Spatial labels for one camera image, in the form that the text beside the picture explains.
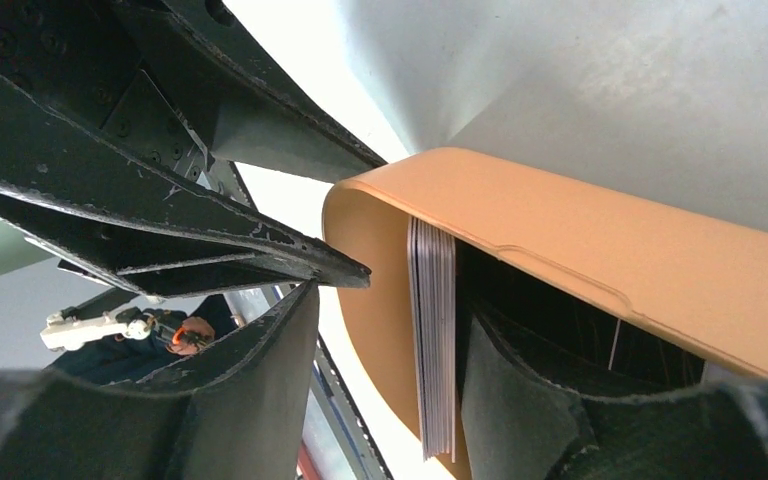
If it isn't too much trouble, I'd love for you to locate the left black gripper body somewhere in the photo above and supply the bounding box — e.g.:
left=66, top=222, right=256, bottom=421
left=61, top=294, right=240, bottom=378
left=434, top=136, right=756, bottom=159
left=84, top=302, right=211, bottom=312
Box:
left=0, top=1, right=225, bottom=193

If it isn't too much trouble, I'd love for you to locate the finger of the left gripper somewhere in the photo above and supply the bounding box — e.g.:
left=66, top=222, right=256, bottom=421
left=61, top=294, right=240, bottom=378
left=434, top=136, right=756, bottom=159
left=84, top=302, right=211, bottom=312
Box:
left=112, top=1, right=386, bottom=183
left=0, top=75, right=370, bottom=298

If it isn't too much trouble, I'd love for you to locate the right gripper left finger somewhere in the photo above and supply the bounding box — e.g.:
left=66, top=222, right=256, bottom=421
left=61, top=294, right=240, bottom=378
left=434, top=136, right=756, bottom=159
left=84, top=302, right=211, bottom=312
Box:
left=0, top=282, right=320, bottom=479

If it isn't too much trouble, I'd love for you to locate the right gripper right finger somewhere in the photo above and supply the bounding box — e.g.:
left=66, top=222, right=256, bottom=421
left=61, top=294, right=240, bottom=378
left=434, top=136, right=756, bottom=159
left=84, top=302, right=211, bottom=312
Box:
left=458, top=298, right=768, bottom=479

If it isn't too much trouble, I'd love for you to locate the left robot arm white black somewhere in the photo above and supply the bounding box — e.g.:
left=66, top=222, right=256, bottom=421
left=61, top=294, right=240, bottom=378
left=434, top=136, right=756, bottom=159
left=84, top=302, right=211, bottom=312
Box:
left=0, top=1, right=382, bottom=384

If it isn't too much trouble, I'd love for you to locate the stack of cards in tray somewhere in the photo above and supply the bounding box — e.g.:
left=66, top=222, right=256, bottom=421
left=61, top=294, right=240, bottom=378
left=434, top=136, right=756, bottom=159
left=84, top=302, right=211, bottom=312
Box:
left=407, top=217, right=457, bottom=461

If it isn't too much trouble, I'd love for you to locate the orange oval tray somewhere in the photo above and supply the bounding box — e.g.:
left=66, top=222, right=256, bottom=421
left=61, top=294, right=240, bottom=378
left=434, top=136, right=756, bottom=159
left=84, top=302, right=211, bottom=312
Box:
left=323, top=148, right=768, bottom=479

